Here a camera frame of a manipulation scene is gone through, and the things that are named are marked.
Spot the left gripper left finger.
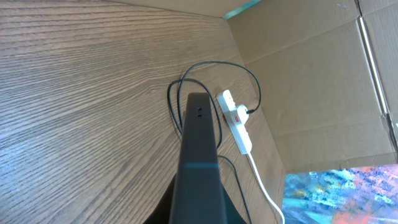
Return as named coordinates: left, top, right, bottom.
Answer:
left=144, top=177, right=175, bottom=224

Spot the blue screen smartphone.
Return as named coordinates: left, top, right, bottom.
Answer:
left=169, top=93, right=227, bottom=224

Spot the white charger plug adapter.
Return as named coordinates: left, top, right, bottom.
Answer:
left=231, top=105, right=249, bottom=125

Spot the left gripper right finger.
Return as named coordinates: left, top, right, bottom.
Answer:
left=222, top=186, right=247, bottom=224

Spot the white power strip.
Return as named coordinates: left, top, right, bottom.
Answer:
left=217, top=90, right=252, bottom=154

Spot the black charging cable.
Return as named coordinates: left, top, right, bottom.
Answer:
left=167, top=60, right=262, bottom=224

